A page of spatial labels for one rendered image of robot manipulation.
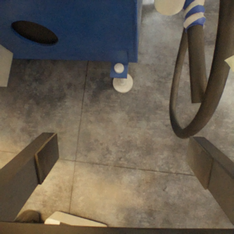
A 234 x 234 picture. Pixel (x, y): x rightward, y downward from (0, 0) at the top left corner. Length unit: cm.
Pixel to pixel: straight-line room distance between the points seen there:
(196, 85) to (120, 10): 30
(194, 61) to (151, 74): 63
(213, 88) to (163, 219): 75
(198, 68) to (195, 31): 6
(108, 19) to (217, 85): 36
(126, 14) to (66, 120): 61
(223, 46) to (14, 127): 101
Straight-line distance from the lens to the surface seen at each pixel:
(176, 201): 91
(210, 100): 26
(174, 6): 29
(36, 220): 102
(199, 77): 28
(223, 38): 24
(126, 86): 87
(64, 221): 86
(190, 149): 17
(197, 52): 29
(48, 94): 100
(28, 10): 58
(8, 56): 87
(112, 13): 50
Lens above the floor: 84
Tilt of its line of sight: 80 degrees down
